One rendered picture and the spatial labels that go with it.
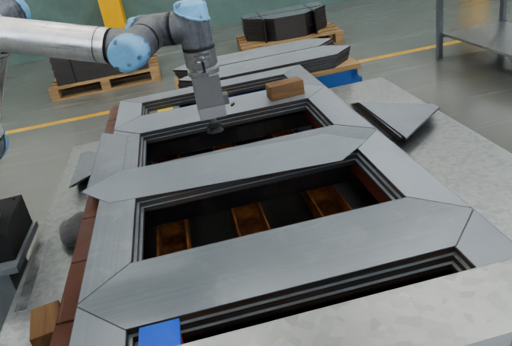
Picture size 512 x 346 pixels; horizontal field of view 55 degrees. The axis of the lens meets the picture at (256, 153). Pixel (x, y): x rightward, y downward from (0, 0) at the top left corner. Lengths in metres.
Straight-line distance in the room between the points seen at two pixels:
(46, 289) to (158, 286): 0.47
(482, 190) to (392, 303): 0.81
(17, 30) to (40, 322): 0.60
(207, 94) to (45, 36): 0.36
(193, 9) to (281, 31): 4.80
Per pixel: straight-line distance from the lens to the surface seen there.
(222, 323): 0.84
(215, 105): 1.17
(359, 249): 0.91
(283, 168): 1.21
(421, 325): 0.49
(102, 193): 1.30
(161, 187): 1.24
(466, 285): 0.53
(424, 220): 0.98
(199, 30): 1.14
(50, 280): 1.37
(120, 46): 1.04
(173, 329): 0.77
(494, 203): 1.24
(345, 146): 1.28
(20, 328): 1.26
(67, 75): 5.81
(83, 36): 1.10
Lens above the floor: 1.39
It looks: 24 degrees down
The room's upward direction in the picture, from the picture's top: 10 degrees counter-clockwise
